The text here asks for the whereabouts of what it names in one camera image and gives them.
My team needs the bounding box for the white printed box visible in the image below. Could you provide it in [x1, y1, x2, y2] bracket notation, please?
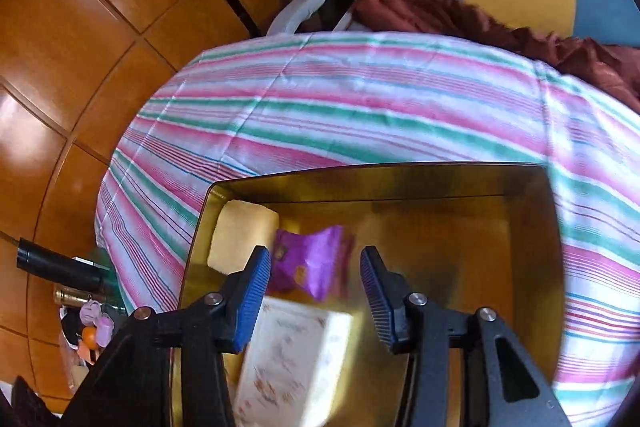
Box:
[232, 296, 353, 427]

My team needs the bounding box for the yellow sponge block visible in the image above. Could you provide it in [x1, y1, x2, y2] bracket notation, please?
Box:
[206, 199, 280, 278]

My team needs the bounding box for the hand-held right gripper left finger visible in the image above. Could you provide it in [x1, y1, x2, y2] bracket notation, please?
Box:
[65, 245, 273, 427]

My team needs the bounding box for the purple snack packet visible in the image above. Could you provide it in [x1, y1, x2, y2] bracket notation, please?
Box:
[267, 224, 353, 304]

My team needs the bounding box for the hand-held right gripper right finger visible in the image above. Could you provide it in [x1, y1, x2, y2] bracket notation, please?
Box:
[360, 246, 573, 427]

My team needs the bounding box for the wooden wardrobe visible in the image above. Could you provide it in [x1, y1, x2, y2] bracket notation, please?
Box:
[0, 0, 296, 408]

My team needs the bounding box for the striped bed sheet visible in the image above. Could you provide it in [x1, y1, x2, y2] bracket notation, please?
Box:
[95, 32, 640, 427]

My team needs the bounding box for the black tube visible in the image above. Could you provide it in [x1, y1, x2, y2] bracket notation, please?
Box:
[16, 237, 110, 293]

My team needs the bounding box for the maroon cloth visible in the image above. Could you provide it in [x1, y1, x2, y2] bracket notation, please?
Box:
[350, 0, 640, 105]

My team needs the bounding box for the square metal tin box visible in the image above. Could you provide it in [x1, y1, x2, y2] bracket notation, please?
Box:
[170, 162, 566, 427]

